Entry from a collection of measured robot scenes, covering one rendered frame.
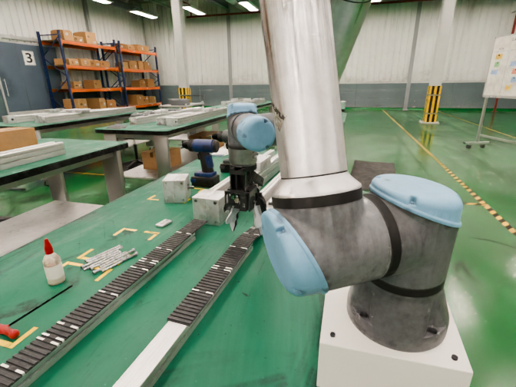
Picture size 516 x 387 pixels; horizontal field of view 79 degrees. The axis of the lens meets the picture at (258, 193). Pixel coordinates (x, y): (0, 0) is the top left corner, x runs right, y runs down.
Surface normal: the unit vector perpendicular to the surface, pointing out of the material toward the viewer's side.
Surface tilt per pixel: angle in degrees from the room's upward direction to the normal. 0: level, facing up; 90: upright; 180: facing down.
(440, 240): 92
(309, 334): 0
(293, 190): 41
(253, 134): 90
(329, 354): 90
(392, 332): 78
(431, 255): 96
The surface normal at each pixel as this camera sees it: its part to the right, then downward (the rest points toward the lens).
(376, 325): -0.68, 0.03
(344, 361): -0.27, 0.33
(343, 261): 0.26, 0.17
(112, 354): -0.01, -0.94
